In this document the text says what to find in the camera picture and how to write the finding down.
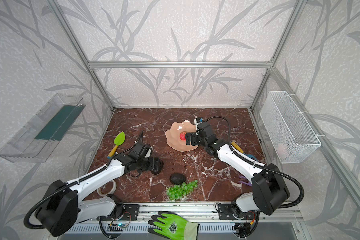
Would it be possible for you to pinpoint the green yellow toy spatula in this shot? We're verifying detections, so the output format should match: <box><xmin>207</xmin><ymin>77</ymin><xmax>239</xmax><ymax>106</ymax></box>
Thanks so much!
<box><xmin>107</xmin><ymin>132</ymin><xmax>126</xmax><ymax>160</ymax></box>

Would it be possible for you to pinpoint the clear tape roll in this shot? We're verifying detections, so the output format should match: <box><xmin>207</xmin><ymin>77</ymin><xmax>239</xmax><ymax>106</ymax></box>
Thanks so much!
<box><xmin>97</xmin><ymin>180</ymin><xmax>117</xmax><ymax>197</ymax></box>

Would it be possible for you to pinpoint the white wire mesh basket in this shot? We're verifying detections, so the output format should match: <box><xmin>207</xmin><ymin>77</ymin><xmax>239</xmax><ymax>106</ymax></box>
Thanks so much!
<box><xmin>260</xmin><ymin>91</ymin><xmax>322</xmax><ymax>164</ymax></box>

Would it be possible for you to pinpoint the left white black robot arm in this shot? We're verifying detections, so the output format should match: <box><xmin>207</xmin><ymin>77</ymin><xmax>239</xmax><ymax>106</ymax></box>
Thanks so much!
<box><xmin>23</xmin><ymin>141</ymin><xmax>164</xmax><ymax>237</ymax></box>

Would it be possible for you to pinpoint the green black work glove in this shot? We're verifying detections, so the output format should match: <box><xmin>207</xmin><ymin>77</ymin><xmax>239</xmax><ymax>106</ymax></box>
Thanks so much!
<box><xmin>148</xmin><ymin>211</ymin><xmax>200</xmax><ymax>240</ymax></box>

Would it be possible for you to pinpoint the dark avocado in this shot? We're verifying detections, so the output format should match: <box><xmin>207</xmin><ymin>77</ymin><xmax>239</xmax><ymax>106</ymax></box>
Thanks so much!
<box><xmin>151</xmin><ymin>161</ymin><xmax>164</xmax><ymax>175</ymax></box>
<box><xmin>170</xmin><ymin>173</ymin><xmax>187</xmax><ymax>185</ymax></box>

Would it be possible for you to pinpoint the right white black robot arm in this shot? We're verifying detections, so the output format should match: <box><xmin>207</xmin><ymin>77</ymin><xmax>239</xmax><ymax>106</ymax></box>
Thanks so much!
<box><xmin>185</xmin><ymin>122</ymin><xmax>305</xmax><ymax>219</ymax></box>

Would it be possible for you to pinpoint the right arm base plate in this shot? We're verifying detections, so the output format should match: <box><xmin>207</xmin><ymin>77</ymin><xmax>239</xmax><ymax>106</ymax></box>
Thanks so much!
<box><xmin>215</xmin><ymin>203</ymin><xmax>260</xmax><ymax>222</ymax></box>

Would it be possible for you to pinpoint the pink object in basket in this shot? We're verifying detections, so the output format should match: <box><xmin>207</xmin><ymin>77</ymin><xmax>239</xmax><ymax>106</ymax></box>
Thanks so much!
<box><xmin>276</xmin><ymin>144</ymin><xmax>289</xmax><ymax>160</ymax></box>

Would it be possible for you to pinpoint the purple toy piece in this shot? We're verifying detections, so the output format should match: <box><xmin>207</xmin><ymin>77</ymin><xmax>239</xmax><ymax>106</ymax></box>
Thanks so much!
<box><xmin>239</xmin><ymin>176</ymin><xmax>252</xmax><ymax>187</ymax></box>

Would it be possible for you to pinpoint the green fake grape bunch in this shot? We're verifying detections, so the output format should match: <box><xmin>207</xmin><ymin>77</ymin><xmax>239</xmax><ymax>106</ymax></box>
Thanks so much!
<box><xmin>167</xmin><ymin>180</ymin><xmax>199</xmax><ymax>201</ymax></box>

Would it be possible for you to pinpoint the yellow blue toy tool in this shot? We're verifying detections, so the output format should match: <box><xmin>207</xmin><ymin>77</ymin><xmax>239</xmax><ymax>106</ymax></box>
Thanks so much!
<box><xmin>231</xmin><ymin>141</ymin><xmax>258</xmax><ymax>161</ymax></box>

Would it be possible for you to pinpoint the clear plastic wall tray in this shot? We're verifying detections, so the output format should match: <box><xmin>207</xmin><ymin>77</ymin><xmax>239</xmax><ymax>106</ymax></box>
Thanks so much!
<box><xmin>0</xmin><ymin>94</ymin><xmax>86</xmax><ymax>163</ymax></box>

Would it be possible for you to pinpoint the pink scalloped fruit bowl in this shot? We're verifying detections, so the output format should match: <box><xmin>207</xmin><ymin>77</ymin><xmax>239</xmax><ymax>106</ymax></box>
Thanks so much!
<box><xmin>165</xmin><ymin>120</ymin><xmax>198</xmax><ymax>152</ymax></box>

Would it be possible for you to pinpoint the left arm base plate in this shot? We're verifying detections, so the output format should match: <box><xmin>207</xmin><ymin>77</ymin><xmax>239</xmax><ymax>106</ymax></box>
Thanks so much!
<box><xmin>109</xmin><ymin>204</ymin><xmax>140</xmax><ymax>221</ymax></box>

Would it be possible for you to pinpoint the small circuit board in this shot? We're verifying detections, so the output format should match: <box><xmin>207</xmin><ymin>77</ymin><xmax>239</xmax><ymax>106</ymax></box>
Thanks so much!
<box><xmin>107</xmin><ymin>223</ymin><xmax>129</xmax><ymax>233</ymax></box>

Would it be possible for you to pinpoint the aluminium front rail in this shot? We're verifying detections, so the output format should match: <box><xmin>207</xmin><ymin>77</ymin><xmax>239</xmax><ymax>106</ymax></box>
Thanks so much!
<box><xmin>72</xmin><ymin>199</ymin><xmax>303</xmax><ymax>225</ymax></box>

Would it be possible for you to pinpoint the red fake fruit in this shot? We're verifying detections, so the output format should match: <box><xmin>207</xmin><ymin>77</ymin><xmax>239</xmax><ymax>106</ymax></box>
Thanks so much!
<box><xmin>180</xmin><ymin>132</ymin><xmax>187</xmax><ymax>141</ymax></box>

